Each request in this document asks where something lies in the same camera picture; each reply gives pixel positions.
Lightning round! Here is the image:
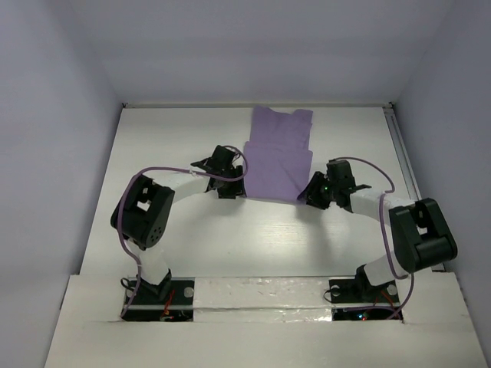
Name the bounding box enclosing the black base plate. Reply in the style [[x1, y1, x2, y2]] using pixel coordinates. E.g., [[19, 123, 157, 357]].
[[122, 278, 195, 322], [322, 278, 403, 321]]

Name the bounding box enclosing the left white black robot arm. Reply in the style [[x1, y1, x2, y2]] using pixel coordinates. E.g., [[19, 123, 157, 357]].
[[110, 145, 248, 301]]

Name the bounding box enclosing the purple t shirt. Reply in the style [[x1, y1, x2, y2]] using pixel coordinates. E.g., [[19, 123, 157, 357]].
[[243, 106, 313, 203]]

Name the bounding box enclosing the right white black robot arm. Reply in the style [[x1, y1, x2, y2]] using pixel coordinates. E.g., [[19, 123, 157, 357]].
[[298, 157, 458, 303]]

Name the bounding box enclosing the aluminium rail right side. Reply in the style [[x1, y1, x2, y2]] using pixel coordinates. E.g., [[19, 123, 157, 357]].
[[384, 107, 453, 274]]

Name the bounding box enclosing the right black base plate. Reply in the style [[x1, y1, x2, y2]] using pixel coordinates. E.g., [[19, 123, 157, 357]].
[[322, 278, 403, 321]]

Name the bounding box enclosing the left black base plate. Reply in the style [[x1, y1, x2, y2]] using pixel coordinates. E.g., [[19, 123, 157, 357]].
[[122, 278, 195, 322]]

